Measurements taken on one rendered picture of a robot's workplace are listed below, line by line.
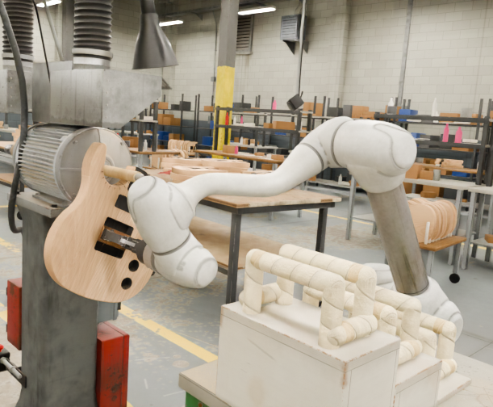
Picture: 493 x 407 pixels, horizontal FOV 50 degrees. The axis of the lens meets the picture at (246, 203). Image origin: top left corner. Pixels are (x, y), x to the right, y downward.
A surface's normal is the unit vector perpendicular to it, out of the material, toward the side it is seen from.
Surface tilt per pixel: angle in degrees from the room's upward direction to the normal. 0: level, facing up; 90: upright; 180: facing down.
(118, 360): 90
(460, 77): 90
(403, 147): 85
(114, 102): 90
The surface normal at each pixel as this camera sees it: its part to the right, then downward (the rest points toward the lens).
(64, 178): 0.28, 0.28
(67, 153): 0.32, -0.04
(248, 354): -0.73, 0.05
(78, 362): 0.69, 0.15
